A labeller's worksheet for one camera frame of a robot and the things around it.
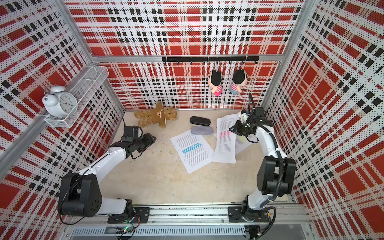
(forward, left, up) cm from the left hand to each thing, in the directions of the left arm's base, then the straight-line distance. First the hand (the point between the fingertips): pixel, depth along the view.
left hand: (156, 140), depth 90 cm
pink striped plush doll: (+34, -37, +20) cm, 54 cm away
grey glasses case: (+13, -27, -8) cm, 31 cm away
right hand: (+3, -46, +8) cm, 46 cm away
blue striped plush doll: (+34, -53, +21) cm, 66 cm away
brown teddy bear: (+24, +4, -4) cm, 24 cm away
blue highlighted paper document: (-1, -23, -12) cm, 26 cm away
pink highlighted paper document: (-3, -43, -4) cm, 43 cm away
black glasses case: (+22, -27, -8) cm, 36 cm away
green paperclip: (-1, 0, -13) cm, 13 cm away
